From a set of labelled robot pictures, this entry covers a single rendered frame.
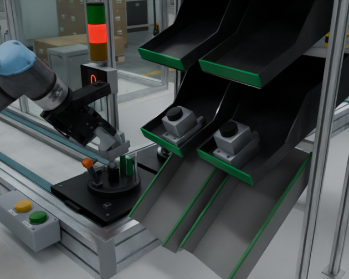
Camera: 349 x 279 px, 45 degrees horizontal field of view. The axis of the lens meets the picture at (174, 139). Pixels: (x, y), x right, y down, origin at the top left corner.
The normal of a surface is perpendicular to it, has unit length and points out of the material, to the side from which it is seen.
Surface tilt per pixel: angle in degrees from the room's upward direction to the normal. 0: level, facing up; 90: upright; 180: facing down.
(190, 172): 45
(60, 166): 0
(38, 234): 90
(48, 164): 0
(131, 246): 90
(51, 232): 90
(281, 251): 0
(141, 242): 90
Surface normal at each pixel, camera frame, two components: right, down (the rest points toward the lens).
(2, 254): 0.00, -0.92
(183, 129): 0.59, 0.31
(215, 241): -0.57, -0.49
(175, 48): -0.34, -0.74
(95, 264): -0.69, 0.28
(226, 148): -0.73, 0.60
